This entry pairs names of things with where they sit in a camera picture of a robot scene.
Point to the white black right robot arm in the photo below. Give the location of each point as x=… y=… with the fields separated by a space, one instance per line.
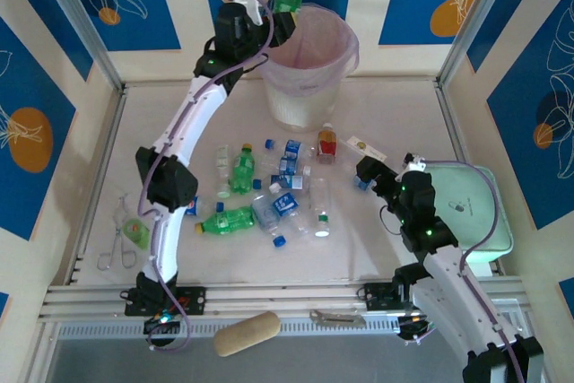
x=453 y=280

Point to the small controller circuit board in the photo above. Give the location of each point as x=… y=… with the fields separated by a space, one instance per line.
x=162 y=321
x=414 y=324

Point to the green bottle yellow cap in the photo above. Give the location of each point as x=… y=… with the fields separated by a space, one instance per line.
x=228 y=220
x=242 y=172

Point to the aluminium frame post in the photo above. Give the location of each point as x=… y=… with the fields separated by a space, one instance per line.
x=80 y=20
x=475 y=20

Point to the white plastic waste bin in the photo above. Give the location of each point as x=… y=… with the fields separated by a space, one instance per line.
x=300 y=105

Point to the white paper packet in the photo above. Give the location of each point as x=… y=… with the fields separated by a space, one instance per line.
x=365 y=146

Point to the clear plastic bottle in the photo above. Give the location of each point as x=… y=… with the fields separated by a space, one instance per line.
x=300 y=223

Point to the metal hand tool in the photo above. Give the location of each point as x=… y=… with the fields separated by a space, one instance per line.
x=336 y=316

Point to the red juice bottle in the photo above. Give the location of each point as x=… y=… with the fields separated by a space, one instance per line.
x=327 y=147

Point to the narrow clear bottle white cap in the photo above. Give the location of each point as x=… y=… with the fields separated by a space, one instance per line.
x=222 y=163

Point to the mint green zipper case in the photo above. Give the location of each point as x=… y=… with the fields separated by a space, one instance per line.
x=466 y=212

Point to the bluish clear bottle blue cap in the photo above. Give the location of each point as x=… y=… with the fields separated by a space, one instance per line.
x=266 y=217

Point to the aluminium side rail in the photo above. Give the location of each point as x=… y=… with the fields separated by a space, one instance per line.
x=453 y=132
x=101 y=172

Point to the tall clear bottle white cap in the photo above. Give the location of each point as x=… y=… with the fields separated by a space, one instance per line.
x=320 y=203

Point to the aluminium front rail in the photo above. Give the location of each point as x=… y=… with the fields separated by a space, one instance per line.
x=278 y=295

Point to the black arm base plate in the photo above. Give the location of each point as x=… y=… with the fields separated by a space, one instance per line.
x=193 y=300
x=376 y=295

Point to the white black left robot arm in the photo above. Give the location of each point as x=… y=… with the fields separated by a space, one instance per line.
x=188 y=118

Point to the pink plastic bin liner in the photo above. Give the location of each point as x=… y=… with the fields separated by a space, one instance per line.
x=314 y=42

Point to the tan sponge loaf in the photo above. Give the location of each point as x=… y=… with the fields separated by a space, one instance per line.
x=246 y=333

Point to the small green-capped bottle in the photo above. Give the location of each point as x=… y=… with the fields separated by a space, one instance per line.
x=134 y=232

